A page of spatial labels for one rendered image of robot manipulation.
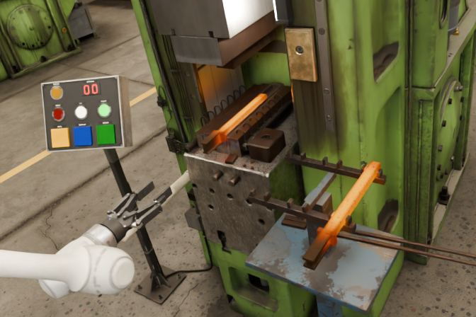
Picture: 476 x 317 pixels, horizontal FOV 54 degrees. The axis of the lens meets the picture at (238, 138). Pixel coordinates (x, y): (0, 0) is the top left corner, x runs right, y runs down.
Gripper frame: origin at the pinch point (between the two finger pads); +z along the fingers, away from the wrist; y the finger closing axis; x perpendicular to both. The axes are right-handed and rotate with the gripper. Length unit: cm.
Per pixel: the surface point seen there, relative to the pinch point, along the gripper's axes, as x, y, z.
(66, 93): 16, -62, 21
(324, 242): 4, 58, -2
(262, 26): 31, 8, 61
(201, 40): 35.7, 1.0, 35.0
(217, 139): -0.4, 0.6, 32.4
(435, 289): -100, 66, 82
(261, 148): -2.1, 17.1, 35.0
